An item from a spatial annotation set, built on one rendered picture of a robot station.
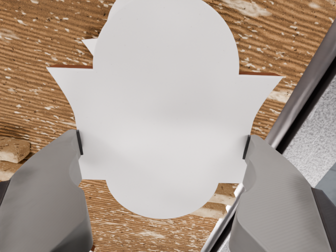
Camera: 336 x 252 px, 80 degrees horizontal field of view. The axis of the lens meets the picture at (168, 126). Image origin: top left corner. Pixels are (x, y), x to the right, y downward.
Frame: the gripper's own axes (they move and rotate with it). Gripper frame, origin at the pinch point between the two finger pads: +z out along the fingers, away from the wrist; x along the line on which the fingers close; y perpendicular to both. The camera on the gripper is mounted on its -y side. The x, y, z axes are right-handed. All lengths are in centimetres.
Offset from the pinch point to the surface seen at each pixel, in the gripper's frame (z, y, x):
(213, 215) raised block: 7.7, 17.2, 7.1
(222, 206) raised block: 8.7, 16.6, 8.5
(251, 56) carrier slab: 10.4, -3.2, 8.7
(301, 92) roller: 12.1, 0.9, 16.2
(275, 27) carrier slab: 10.4, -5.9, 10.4
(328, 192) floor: 105, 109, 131
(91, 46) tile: 9.1, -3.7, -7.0
